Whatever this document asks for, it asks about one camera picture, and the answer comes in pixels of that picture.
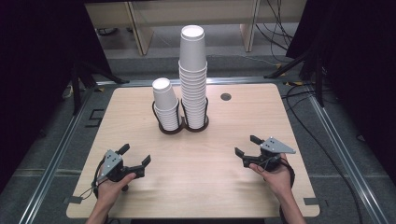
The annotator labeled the black tripod stand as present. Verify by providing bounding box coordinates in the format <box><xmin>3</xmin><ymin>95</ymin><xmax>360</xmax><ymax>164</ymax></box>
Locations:
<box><xmin>69</xmin><ymin>59</ymin><xmax>130</xmax><ymax>116</ymax></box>
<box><xmin>263</xmin><ymin>46</ymin><xmax>326</xmax><ymax>108</ymax></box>

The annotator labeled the black curtain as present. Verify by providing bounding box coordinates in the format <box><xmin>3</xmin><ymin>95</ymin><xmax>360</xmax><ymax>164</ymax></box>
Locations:
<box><xmin>0</xmin><ymin>0</ymin><xmax>111</xmax><ymax>194</ymax></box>
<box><xmin>286</xmin><ymin>0</ymin><xmax>396</xmax><ymax>176</ymax></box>

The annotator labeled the person's right hand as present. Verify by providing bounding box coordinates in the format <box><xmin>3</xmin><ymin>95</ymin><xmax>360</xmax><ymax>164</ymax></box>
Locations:
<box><xmin>248</xmin><ymin>152</ymin><xmax>293</xmax><ymax>200</ymax></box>

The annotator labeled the thin white floor cable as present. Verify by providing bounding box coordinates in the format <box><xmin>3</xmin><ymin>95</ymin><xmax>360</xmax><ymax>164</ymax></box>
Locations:
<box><xmin>214</xmin><ymin>54</ymin><xmax>281</xmax><ymax>68</ymax></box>

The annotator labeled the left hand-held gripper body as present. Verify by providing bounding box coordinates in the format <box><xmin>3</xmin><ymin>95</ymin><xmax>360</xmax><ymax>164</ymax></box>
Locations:
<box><xmin>96</xmin><ymin>149</ymin><xmax>147</xmax><ymax>183</ymax></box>

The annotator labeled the tall stack of white cups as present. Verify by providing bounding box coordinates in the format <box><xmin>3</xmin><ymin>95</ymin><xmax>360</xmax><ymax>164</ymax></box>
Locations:
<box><xmin>177</xmin><ymin>24</ymin><xmax>209</xmax><ymax>130</ymax></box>

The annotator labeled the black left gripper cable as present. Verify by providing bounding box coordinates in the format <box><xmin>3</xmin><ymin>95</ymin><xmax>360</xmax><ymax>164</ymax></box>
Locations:
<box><xmin>78</xmin><ymin>157</ymin><xmax>108</xmax><ymax>201</ymax></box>

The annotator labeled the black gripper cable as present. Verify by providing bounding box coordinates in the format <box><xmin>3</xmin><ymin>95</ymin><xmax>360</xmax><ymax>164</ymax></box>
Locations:
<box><xmin>78</xmin><ymin>157</ymin><xmax>108</xmax><ymax>201</ymax></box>
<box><xmin>258</xmin><ymin>154</ymin><xmax>296</xmax><ymax>189</ymax></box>

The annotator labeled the black wire cup holder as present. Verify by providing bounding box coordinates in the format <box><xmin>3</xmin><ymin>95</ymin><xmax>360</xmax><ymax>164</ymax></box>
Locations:
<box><xmin>151</xmin><ymin>96</ymin><xmax>210</xmax><ymax>135</ymax></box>

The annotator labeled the metal floor rail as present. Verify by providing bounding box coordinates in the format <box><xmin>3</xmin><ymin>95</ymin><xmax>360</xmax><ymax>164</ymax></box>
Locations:
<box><xmin>18</xmin><ymin>87</ymin><xmax>97</xmax><ymax>224</ymax></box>
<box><xmin>306</xmin><ymin>91</ymin><xmax>391</xmax><ymax>224</ymax></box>

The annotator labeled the bundle of black floor cables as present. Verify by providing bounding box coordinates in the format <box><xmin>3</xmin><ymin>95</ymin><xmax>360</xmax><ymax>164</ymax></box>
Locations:
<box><xmin>255</xmin><ymin>0</ymin><xmax>295</xmax><ymax>52</ymax></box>

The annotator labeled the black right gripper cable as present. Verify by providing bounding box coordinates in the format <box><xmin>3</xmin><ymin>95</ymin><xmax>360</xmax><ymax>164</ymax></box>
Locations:
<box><xmin>258</xmin><ymin>154</ymin><xmax>296</xmax><ymax>189</ymax></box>

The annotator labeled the person's left hand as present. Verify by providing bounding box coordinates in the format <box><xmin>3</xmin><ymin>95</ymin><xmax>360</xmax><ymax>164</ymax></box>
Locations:
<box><xmin>97</xmin><ymin>172</ymin><xmax>137</xmax><ymax>206</ymax></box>

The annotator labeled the long black floor cable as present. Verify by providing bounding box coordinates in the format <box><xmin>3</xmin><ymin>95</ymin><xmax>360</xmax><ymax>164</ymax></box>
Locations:
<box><xmin>281</xmin><ymin>83</ymin><xmax>364</xmax><ymax>224</ymax></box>

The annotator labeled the short stack of white cups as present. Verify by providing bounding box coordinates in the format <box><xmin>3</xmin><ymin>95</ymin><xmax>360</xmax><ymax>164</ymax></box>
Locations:
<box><xmin>151</xmin><ymin>77</ymin><xmax>181</xmax><ymax>132</ymax></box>

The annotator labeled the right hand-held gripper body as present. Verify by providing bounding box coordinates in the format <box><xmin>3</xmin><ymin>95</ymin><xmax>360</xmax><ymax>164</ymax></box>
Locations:
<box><xmin>242</xmin><ymin>135</ymin><xmax>297</xmax><ymax>172</ymax></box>

